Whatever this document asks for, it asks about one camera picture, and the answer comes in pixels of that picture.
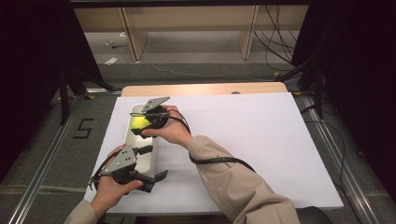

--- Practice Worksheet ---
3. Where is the black chair armrest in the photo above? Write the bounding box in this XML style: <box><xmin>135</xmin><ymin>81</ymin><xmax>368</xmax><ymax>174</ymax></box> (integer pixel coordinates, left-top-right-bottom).
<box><xmin>295</xmin><ymin>205</ymin><xmax>334</xmax><ymax>224</ymax></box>

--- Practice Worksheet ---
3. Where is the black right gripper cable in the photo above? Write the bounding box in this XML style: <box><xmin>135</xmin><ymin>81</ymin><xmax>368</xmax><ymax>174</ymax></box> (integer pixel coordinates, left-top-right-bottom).
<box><xmin>167</xmin><ymin>108</ymin><xmax>257</xmax><ymax>174</ymax></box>

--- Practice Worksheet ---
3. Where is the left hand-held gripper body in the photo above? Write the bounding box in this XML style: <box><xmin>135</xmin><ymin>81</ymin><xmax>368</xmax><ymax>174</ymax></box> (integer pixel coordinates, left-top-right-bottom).
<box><xmin>100</xmin><ymin>144</ymin><xmax>156</xmax><ymax>193</ymax></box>

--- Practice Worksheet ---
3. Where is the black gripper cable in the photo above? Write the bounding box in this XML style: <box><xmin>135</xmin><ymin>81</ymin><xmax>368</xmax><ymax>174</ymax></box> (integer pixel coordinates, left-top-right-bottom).
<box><xmin>167</xmin><ymin>108</ymin><xmax>257</xmax><ymax>174</ymax></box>
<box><xmin>88</xmin><ymin>151</ymin><xmax>116</xmax><ymax>191</ymax></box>

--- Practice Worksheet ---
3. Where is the black curtain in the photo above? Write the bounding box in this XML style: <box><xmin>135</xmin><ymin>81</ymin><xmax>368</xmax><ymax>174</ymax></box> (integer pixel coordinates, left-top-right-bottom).
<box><xmin>290</xmin><ymin>0</ymin><xmax>396</xmax><ymax>194</ymax></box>
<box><xmin>0</xmin><ymin>0</ymin><xmax>104</xmax><ymax>185</ymax></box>

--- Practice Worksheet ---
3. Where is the person's right hand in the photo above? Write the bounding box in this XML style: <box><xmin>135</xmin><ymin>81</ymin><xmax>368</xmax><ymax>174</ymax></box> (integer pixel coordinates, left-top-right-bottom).
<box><xmin>141</xmin><ymin>105</ymin><xmax>193</xmax><ymax>149</ymax></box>

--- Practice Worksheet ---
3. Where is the bundle of black cables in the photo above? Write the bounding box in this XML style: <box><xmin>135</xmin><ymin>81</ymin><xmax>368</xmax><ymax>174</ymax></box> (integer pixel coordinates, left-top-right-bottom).
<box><xmin>253</xmin><ymin>4</ymin><xmax>300</xmax><ymax>72</ymax></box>

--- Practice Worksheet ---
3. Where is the light wooden desk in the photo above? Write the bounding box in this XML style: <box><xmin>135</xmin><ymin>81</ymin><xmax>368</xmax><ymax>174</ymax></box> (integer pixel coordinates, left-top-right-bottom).
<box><xmin>74</xmin><ymin>5</ymin><xmax>309</xmax><ymax>62</ymax></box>

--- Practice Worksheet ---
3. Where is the black tripod stand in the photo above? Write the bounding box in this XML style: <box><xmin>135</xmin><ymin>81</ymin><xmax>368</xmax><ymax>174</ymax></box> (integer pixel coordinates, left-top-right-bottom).
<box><xmin>50</xmin><ymin>66</ymin><xmax>116</xmax><ymax>125</ymax></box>
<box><xmin>276</xmin><ymin>59</ymin><xmax>325</xmax><ymax>120</ymax></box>

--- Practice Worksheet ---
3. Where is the person's left hand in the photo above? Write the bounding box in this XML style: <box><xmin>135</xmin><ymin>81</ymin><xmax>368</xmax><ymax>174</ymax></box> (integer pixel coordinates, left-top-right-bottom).
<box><xmin>90</xmin><ymin>144</ymin><xmax>144</xmax><ymax>216</ymax></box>

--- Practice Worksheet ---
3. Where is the black floor cable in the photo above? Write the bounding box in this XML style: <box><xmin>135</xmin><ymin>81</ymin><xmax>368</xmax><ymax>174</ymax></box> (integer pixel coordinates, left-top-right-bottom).
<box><xmin>300</xmin><ymin>104</ymin><xmax>348</xmax><ymax>200</ymax></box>

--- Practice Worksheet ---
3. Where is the white foam board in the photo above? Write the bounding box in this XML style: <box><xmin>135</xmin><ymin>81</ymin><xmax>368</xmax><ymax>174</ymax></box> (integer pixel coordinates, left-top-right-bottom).
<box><xmin>83</xmin><ymin>91</ymin><xmax>345</xmax><ymax>216</ymax></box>

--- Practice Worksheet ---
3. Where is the white plastic container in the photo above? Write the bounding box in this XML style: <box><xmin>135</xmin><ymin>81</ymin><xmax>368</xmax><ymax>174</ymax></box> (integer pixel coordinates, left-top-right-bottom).
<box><xmin>123</xmin><ymin>103</ymin><xmax>161</xmax><ymax>178</ymax></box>

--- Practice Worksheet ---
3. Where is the yellow tennis ball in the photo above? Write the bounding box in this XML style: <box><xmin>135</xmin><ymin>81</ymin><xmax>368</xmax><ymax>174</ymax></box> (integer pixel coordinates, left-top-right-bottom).
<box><xmin>130</xmin><ymin>115</ymin><xmax>151</xmax><ymax>130</ymax></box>

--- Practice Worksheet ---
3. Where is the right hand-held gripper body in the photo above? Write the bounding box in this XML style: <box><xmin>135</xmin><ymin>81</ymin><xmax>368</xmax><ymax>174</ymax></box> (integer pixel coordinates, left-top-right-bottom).
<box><xmin>140</xmin><ymin>96</ymin><xmax>171</xmax><ymax>131</ymax></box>

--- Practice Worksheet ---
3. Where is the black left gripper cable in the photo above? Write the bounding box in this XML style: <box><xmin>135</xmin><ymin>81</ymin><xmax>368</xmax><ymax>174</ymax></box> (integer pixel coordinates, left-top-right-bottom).
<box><xmin>88</xmin><ymin>151</ymin><xmax>116</xmax><ymax>191</ymax></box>

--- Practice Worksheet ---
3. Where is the light wooden table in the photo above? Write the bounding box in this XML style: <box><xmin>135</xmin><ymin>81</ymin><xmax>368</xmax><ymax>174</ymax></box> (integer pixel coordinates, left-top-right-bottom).
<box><xmin>120</xmin><ymin>81</ymin><xmax>289</xmax><ymax>97</ymax></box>

